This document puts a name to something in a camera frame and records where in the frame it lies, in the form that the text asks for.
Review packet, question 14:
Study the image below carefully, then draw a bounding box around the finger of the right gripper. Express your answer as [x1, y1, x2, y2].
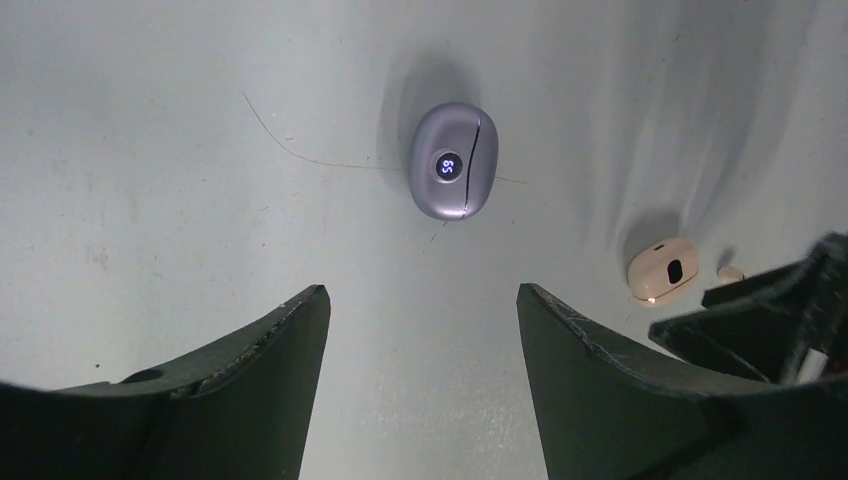
[649, 291, 810, 385]
[701, 232, 847, 309]

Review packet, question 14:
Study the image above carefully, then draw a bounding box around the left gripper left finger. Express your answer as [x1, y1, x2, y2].
[1, 285, 331, 479]

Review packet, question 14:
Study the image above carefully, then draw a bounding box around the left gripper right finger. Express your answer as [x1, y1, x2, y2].
[517, 283, 847, 479]

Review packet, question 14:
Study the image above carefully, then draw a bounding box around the beige earbud charging case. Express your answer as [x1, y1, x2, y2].
[627, 237, 699, 308]

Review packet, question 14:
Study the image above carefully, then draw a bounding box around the purple earbud charging case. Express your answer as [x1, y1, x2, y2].
[408, 102, 499, 222]

